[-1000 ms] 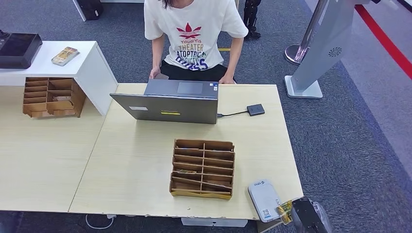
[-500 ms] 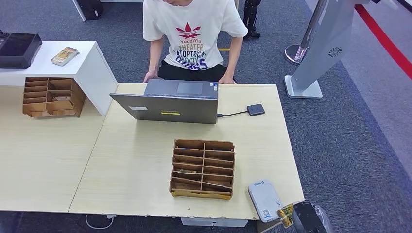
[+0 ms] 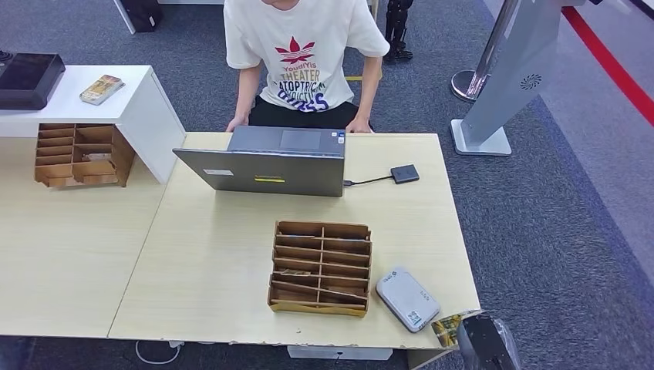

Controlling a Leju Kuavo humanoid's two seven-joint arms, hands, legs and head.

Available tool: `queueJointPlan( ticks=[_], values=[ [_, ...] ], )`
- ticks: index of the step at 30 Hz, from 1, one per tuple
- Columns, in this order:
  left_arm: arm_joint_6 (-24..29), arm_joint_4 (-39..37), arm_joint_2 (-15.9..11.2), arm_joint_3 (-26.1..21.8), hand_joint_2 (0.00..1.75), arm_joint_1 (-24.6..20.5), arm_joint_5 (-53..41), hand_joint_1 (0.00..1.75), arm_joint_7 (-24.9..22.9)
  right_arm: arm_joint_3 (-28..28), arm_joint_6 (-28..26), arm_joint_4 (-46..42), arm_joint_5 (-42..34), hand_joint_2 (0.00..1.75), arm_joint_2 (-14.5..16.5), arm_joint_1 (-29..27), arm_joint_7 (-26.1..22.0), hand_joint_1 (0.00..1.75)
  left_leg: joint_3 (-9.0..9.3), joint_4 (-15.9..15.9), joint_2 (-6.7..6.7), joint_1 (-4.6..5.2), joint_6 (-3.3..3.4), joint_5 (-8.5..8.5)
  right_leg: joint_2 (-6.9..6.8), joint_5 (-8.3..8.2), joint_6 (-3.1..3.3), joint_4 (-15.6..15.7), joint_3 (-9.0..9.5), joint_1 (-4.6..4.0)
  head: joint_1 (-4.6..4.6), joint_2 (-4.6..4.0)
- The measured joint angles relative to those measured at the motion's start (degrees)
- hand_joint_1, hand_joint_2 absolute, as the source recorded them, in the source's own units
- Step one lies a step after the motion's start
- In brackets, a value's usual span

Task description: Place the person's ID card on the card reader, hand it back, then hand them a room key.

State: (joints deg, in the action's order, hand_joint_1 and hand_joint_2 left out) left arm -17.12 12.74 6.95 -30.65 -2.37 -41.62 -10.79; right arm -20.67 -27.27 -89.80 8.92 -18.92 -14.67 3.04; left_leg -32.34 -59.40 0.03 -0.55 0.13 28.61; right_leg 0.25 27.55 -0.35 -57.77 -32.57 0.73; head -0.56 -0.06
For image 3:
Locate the person's left hand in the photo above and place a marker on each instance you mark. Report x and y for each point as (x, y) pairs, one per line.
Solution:
(360, 126)

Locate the person's right hand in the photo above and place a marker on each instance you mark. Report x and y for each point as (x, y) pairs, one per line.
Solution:
(239, 122)

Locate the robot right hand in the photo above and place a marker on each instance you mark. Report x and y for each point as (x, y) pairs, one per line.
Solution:
(485, 347)

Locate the gold patterned ID card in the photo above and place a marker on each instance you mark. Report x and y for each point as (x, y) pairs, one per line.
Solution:
(447, 329)

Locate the grey card reader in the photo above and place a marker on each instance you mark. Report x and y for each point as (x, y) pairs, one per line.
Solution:
(406, 299)

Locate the person's left forearm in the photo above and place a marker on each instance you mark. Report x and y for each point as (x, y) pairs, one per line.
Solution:
(370, 89)

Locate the person's right forearm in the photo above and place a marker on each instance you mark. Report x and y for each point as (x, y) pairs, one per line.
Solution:
(249, 92)

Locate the person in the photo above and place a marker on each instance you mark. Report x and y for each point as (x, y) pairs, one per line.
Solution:
(306, 30)

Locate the wooden slotted card organizer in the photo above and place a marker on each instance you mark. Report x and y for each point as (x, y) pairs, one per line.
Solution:
(123, 153)
(319, 305)

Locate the patterned room key card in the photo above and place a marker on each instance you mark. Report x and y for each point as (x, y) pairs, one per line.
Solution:
(295, 272)

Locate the grey laptop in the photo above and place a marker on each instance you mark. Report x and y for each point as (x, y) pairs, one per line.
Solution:
(265, 174)

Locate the wooden desk leg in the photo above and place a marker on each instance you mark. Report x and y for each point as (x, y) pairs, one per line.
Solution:
(421, 359)

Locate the small black square device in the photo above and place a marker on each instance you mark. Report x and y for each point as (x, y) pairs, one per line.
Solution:
(405, 174)

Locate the white shelf riser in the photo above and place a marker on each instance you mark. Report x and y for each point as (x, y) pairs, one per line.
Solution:
(140, 103)

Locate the black robot legs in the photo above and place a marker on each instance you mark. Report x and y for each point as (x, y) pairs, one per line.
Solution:
(397, 30)

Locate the stack of patterned cards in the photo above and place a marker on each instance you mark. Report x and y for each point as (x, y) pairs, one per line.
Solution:
(101, 89)

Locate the black cabinet box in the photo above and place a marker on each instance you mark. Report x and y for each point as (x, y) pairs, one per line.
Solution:
(141, 14)

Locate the patterned cards in organizer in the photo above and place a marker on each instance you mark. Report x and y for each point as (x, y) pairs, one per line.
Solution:
(97, 157)

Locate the white box under desk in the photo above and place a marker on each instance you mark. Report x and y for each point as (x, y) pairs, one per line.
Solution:
(337, 353)

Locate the silver kiosk stand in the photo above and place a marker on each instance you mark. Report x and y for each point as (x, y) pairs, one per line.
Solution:
(513, 66)

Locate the black tray box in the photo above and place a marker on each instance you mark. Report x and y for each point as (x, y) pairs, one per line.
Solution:
(28, 80)

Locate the chrome stanchion post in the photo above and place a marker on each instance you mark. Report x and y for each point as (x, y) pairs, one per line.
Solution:
(471, 83)

